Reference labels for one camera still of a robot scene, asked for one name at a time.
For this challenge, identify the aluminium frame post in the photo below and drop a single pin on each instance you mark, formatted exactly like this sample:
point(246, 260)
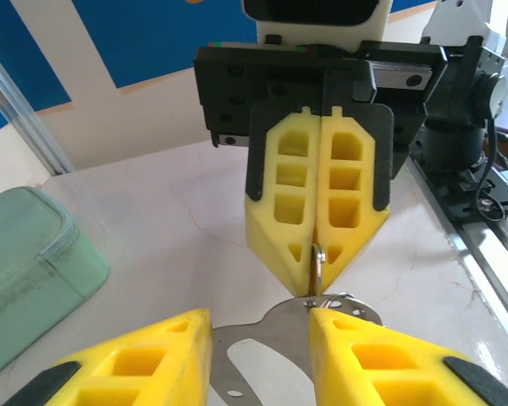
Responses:
point(29, 114)

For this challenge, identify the silver key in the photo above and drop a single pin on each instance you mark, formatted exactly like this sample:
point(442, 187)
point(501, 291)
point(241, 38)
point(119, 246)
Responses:
point(318, 270)

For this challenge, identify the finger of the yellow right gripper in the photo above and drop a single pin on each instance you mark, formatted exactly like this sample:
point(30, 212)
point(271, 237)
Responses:
point(368, 177)
point(264, 228)

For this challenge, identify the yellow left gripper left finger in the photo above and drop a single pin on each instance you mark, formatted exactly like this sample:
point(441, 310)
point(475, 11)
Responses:
point(152, 363)

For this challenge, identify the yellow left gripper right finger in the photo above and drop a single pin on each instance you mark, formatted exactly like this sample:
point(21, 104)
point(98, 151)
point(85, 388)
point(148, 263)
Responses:
point(364, 363)

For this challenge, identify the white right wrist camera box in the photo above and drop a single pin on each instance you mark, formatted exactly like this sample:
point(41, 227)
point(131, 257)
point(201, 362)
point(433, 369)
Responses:
point(321, 29)

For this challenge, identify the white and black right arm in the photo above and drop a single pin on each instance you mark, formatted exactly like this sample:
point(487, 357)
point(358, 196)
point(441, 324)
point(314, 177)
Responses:
point(461, 93)

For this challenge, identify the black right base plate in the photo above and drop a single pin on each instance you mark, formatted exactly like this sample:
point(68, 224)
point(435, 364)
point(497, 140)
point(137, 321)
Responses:
point(499, 194)

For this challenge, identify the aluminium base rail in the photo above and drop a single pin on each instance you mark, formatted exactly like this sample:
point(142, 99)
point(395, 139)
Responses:
point(482, 262)

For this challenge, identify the mint green zip case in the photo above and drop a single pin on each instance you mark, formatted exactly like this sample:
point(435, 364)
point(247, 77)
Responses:
point(29, 262)

